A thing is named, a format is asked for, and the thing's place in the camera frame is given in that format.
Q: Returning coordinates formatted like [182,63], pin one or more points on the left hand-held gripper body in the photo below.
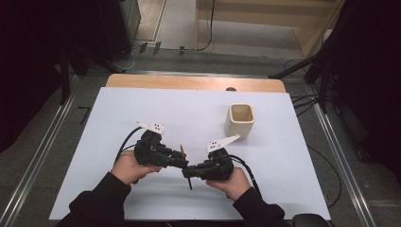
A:
[149,153]

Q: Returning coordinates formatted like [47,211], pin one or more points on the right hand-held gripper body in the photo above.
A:
[219,167]

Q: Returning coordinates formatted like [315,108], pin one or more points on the dark blue pencil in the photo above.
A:
[182,149]

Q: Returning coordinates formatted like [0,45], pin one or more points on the person's right hand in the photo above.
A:
[235,186]

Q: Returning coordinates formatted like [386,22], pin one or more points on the person's left hand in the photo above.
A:
[129,168]

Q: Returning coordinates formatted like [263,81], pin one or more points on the cream square cup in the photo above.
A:
[238,127]

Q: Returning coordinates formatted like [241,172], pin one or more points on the white table mat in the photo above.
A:
[157,104]

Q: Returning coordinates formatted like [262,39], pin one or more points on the wooden table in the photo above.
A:
[189,82]

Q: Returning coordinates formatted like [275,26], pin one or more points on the dark rounded object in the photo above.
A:
[310,221]

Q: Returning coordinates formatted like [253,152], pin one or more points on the black metal stand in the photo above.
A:
[64,75]
[324,85]

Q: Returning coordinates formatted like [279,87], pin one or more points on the black cabinet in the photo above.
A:
[116,28]

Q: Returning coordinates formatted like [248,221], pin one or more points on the black curtain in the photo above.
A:
[28,63]
[369,78]

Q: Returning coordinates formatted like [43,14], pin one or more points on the light wooden shelf unit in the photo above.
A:
[283,19]

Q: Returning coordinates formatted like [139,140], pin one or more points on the metal floor rail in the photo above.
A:
[34,151]
[342,160]

